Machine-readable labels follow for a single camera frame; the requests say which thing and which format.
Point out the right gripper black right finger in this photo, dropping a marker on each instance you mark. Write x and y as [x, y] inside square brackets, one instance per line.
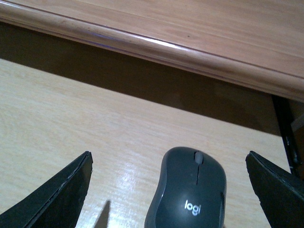
[281, 194]

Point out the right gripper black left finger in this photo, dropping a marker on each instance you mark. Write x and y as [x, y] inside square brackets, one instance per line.
[55, 204]

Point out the dark grey logi mouse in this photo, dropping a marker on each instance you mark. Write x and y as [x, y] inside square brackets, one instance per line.
[191, 192]

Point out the wooden keyboard tray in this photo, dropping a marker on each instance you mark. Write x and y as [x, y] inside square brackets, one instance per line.
[46, 121]

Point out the wooden desk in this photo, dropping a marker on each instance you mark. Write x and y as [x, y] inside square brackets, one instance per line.
[253, 43]

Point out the black drawer slide rail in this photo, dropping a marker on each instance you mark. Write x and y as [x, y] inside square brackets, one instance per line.
[285, 118]

